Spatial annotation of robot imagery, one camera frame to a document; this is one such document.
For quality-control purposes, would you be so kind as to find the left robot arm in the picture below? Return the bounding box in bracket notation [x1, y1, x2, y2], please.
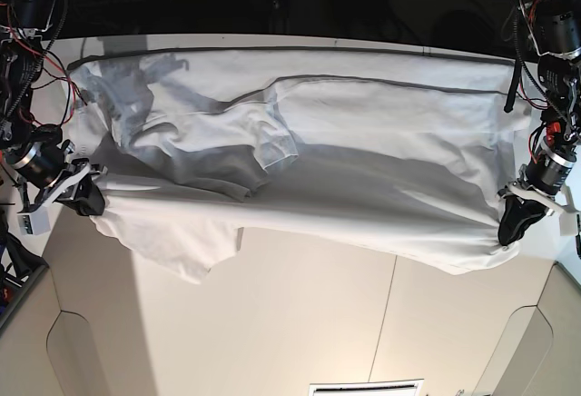
[497, 0, 580, 246]

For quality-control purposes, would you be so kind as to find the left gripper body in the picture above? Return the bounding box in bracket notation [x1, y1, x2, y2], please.
[520, 139, 576, 196]

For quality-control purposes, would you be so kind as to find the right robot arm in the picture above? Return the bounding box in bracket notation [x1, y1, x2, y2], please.
[1, 0, 104, 216]

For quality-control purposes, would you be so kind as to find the white t-shirt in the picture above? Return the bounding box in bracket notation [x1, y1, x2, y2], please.
[68, 48, 529, 282]

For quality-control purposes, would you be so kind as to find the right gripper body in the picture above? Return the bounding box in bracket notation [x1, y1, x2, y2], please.
[6, 140, 75, 189]

